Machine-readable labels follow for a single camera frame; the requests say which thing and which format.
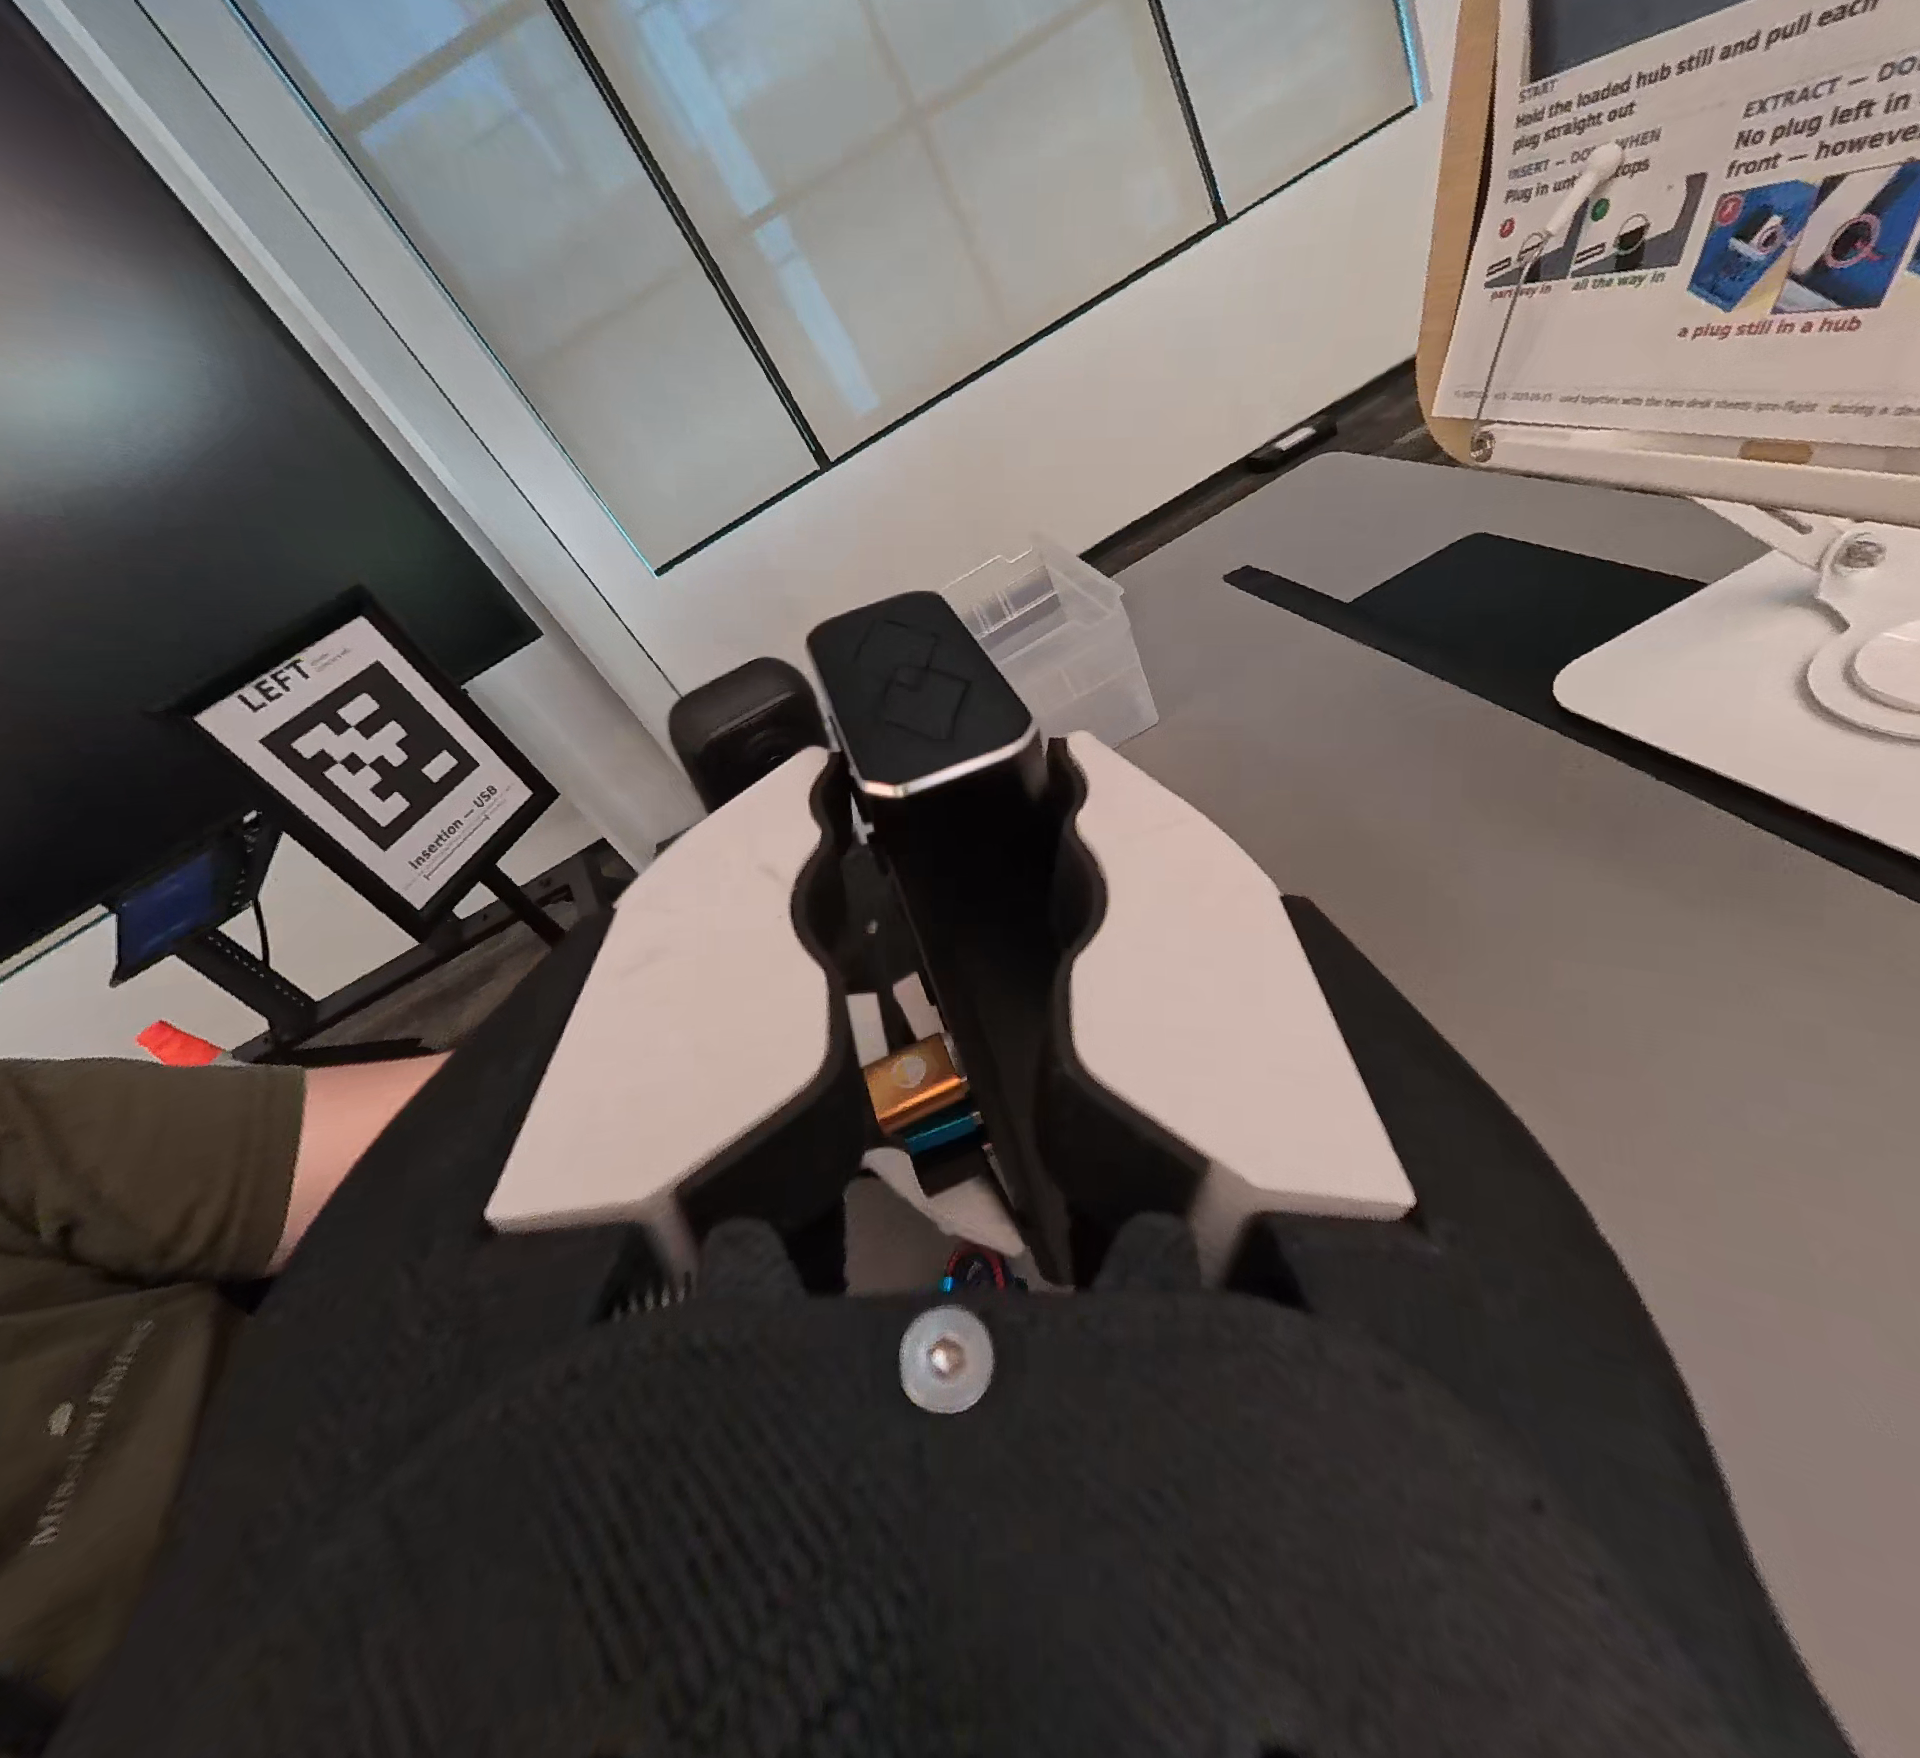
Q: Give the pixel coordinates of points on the white stand base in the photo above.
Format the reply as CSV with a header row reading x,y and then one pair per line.
x,y
1680,677

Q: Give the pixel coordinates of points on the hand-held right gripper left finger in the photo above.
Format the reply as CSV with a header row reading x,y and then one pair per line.
x,y
676,1008

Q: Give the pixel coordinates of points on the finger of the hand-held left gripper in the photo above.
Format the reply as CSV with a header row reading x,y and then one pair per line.
x,y
938,1205

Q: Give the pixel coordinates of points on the black hub silver rim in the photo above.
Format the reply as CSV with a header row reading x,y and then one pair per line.
x,y
960,917

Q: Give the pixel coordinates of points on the clear plastic bin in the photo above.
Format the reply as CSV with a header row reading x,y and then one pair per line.
x,y
1079,648

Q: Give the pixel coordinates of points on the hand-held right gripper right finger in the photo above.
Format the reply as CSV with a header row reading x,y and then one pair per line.
x,y
1230,1022

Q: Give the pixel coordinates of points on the frosted glass window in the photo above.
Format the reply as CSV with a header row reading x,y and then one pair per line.
x,y
750,138

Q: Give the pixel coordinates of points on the black wall monitor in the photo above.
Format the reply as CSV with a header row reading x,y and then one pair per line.
x,y
179,513

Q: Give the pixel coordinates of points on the framed fiducial tag sign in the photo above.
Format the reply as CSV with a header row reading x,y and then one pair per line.
x,y
375,752

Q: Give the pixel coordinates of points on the small blue screen device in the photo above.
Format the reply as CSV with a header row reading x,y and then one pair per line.
x,y
171,911

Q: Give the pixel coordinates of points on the orange cone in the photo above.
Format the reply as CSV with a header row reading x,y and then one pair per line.
x,y
171,1043

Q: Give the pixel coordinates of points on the black perforated stand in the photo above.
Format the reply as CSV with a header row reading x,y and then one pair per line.
x,y
248,971

